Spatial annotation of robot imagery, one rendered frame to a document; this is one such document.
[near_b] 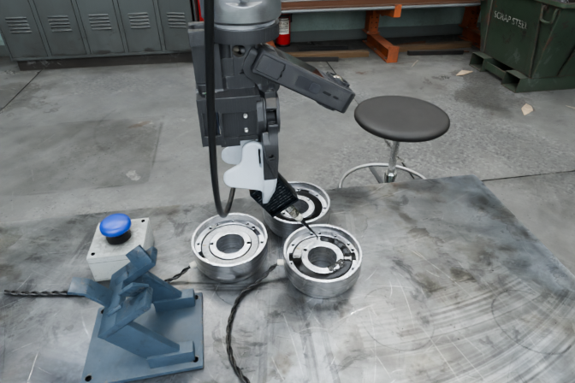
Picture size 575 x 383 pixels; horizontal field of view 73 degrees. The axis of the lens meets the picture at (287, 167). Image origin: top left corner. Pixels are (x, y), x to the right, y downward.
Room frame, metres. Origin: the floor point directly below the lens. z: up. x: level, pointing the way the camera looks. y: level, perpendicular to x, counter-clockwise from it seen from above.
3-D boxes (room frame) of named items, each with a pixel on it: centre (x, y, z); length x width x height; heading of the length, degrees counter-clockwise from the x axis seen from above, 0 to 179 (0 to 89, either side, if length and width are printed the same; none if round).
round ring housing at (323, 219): (0.48, -0.01, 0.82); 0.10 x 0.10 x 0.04
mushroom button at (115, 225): (0.39, 0.23, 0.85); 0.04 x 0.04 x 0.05
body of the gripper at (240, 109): (0.38, 0.05, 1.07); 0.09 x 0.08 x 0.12; 101
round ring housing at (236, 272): (0.40, 0.08, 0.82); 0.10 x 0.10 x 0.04
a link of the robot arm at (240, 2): (0.38, 0.04, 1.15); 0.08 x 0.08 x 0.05
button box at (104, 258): (0.39, 0.24, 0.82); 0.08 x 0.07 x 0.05; 99
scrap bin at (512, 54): (3.22, -2.05, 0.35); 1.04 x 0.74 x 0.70; 9
